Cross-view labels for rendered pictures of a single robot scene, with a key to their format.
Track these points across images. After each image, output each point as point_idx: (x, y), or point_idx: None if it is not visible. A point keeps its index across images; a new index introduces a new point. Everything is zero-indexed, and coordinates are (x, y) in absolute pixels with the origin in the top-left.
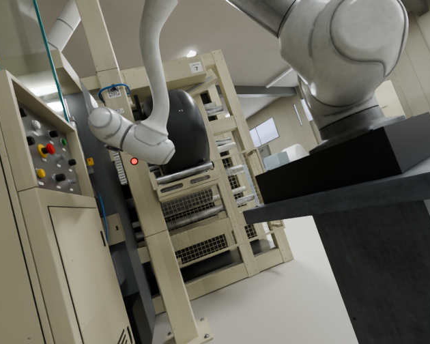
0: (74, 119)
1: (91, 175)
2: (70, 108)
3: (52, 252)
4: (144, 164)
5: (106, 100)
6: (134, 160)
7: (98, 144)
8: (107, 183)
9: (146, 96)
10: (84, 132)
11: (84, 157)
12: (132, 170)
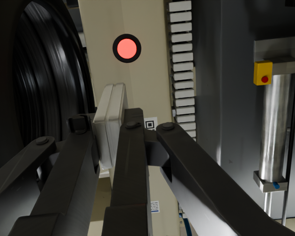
0: (259, 183)
1: (256, 36)
2: (253, 197)
3: None
4: (92, 27)
5: (174, 235)
6: (127, 50)
7: (217, 112)
8: (224, 3)
9: (98, 191)
10: (239, 145)
11: (268, 88)
12: (140, 12)
